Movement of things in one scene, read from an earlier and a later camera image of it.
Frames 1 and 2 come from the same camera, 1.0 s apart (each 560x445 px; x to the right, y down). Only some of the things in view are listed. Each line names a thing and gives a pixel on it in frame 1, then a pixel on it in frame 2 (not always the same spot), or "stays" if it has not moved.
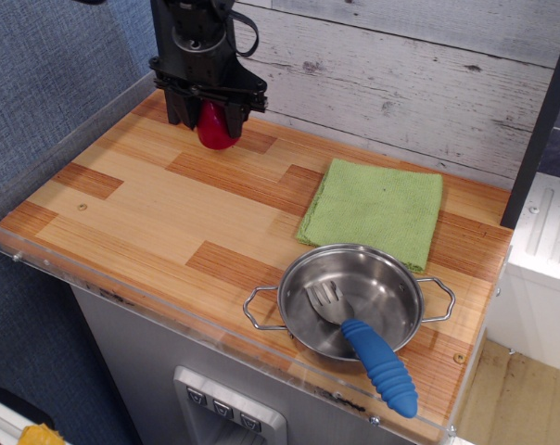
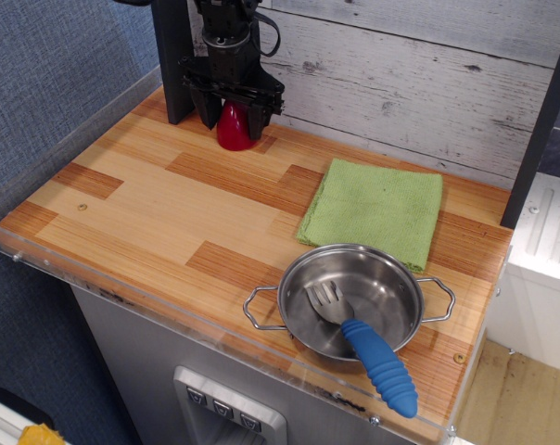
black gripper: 218,72 to 237,74
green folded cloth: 393,209 stays
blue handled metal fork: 331,303 stays
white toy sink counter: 534,313 stays
